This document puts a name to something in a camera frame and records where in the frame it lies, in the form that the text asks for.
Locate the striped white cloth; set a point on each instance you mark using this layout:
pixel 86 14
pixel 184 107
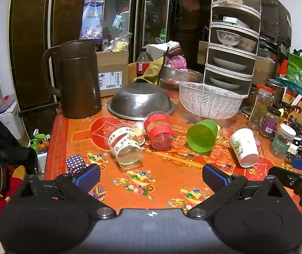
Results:
pixel 159 47

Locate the red printed tablecloth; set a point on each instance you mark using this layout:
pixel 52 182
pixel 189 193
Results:
pixel 167 174

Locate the cola bottle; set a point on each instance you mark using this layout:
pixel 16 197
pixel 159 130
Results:
pixel 143 64

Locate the white paper cup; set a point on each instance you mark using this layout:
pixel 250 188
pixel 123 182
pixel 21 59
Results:
pixel 243 148

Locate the plain cardboard box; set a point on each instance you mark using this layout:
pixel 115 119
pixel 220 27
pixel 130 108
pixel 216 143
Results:
pixel 263 68

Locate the steel colander bowl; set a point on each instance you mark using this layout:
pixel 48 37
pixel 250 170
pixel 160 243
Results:
pixel 140 98

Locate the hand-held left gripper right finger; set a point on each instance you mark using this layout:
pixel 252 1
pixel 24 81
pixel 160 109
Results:
pixel 212 176

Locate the blue patterned bowl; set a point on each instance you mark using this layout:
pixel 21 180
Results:
pixel 227 38

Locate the tall clear glass jar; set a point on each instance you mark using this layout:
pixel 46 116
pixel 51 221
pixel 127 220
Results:
pixel 258 111

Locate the green plastic cup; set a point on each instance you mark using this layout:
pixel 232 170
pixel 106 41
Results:
pixel 201 137

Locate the brown plastic pitcher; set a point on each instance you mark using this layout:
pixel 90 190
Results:
pixel 79 84

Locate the green toy figure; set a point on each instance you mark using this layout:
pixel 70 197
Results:
pixel 38 141

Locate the steel basin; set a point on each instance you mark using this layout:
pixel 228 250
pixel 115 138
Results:
pixel 180 75

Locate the tiered dish rack with bowls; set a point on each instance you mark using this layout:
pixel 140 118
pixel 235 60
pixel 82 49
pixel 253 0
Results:
pixel 233 47

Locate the white plastic basket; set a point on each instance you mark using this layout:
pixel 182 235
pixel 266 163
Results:
pixel 209 103

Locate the clear cup with white band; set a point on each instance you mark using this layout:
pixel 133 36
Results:
pixel 124 146

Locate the clear bag of yellow snacks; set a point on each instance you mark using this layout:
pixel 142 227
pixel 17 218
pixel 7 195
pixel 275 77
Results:
pixel 118 45

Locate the floral ceramic bowl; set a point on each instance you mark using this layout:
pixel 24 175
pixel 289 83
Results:
pixel 249 44

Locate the purple polka dot cup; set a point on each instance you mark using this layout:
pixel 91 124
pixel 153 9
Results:
pixel 74 164

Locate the blue snack bag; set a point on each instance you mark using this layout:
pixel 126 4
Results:
pixel 92 18

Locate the glass jar with purple label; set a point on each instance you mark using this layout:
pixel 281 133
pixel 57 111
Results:
pixel 270 123

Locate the white cardboard box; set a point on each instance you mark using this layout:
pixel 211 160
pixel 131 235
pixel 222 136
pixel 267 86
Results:
pixel 9 119

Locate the clear cup with red bands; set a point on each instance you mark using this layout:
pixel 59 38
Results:
pixel 158 133

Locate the white plate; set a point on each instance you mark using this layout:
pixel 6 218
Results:
pixel 225 84
pixel 230 63

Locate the yellow cloth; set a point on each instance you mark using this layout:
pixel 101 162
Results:
pixel 152 71

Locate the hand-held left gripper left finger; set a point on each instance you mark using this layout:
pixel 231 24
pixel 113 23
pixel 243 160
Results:
pixel 88 176

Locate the pink cloth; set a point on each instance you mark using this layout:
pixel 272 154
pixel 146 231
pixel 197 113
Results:
pixel 177 62

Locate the dark wooden wardrobe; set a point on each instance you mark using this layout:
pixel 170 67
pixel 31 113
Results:
pixel 32 45

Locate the glass jar with white lid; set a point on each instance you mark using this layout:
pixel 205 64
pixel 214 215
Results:
pixel 283 140

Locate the cardboard box with label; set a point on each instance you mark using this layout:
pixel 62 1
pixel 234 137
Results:
pixel 112 68

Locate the black bag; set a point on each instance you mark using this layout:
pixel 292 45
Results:
pixel 275 23

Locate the dark clothing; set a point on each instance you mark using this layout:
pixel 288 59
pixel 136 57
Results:
pixel 0 148

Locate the jar with red lid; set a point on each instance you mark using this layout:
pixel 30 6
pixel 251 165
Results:
pixel 262 88

